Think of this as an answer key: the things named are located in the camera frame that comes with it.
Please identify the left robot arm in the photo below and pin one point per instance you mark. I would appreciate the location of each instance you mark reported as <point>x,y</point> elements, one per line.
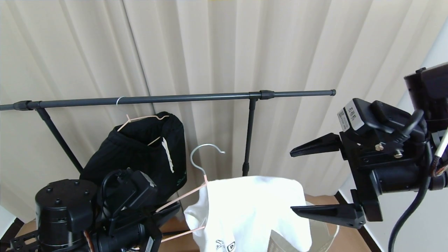
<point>63,210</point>

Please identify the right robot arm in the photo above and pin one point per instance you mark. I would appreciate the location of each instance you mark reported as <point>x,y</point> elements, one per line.
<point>430,91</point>

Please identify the pink clothes hanger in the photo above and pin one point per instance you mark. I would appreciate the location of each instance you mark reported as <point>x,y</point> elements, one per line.
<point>140,119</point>
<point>191,159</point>

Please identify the black clothes rack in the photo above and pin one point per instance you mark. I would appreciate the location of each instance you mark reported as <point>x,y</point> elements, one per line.
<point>140,99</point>

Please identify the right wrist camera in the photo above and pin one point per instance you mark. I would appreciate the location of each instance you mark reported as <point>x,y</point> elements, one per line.
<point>371,119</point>

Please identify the black garment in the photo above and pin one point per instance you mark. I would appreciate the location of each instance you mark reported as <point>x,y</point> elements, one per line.
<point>140,157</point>

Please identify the beige curtain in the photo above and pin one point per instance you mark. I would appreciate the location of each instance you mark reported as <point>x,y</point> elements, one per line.
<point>245,42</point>

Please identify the white laundry basket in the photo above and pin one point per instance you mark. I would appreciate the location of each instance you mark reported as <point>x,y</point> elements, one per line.
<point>322,238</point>

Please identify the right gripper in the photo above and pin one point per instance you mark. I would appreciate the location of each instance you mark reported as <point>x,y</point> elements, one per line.
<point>395,178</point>

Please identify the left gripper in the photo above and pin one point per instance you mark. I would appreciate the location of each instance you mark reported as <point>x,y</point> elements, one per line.
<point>122,238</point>

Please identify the white garment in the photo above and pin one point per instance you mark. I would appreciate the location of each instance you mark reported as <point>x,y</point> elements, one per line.
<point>245,210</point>

